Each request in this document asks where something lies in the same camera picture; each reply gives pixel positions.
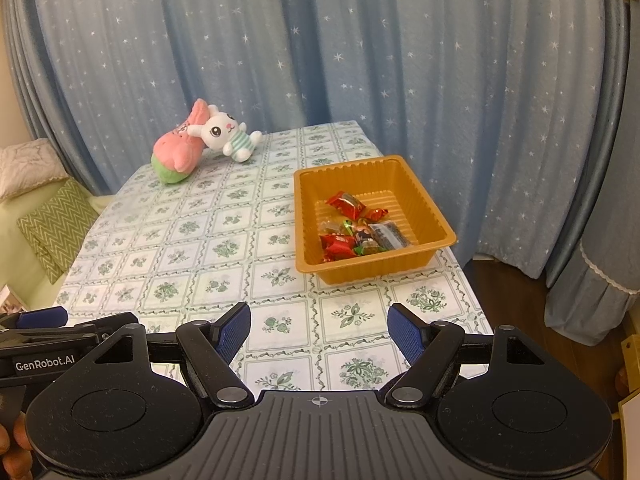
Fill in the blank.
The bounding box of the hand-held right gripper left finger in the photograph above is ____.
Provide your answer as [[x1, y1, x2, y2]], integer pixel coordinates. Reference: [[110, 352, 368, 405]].
[[55, 302, 253, 408]]

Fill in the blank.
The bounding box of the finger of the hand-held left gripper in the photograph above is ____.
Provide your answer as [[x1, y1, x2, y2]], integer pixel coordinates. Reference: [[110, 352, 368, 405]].
[[75, 312, 140, 341], [0, 306, 69, 332]]

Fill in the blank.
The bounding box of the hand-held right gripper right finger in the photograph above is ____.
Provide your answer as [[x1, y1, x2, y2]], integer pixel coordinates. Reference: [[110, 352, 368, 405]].
[[385, 303, 581, 408]]

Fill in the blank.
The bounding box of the clear packet of dark snacks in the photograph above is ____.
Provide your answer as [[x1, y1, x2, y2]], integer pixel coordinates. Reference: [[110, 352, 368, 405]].
[[372, 220, 412, 250]]

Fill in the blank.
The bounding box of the large red snack packet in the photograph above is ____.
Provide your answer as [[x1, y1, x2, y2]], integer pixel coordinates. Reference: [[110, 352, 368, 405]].
[[326, 191, 366, 221]]

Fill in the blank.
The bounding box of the orange plastic tray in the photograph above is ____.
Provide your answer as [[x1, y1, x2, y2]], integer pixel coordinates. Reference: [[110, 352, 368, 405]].
[[293, 155, 458, 285]]

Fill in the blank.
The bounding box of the person's left hand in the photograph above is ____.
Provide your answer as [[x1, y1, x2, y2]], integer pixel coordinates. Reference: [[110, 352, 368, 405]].
[[0, 411, 34, 480]]

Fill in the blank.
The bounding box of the colourful printed object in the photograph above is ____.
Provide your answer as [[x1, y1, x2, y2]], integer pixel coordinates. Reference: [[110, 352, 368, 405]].
[[0, 285, 24, 314]]

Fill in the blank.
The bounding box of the green sofa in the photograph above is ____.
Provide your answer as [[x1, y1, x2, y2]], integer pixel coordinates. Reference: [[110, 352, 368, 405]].
[[0, 180, 112, 313]]

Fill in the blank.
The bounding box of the green zigzag cushion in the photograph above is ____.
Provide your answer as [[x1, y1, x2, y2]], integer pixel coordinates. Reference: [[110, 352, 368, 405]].
[[17, 216, 66, 282], [27, 180, 101, 273]]

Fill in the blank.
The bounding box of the white pillow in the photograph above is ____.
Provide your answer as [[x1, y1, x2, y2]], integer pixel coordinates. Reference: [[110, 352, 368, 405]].
[[0, 139, 69, 200]]

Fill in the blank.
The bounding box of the pink starfish plush toy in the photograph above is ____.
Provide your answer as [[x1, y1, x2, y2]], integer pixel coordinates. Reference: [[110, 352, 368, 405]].
[[151, 99, 211, 186]]

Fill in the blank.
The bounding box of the blue curtain with lace trim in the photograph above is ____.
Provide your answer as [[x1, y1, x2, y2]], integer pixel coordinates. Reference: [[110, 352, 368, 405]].
[[544, 0, 640, 347]]

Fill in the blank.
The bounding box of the white bunny plush toy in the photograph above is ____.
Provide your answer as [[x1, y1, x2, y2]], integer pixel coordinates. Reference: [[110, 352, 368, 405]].
[[187, 105, 264, 163]]

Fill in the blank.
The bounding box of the blue star curtain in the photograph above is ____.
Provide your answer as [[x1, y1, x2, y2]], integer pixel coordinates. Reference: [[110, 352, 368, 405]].
[[0, 0, 631, 281]]

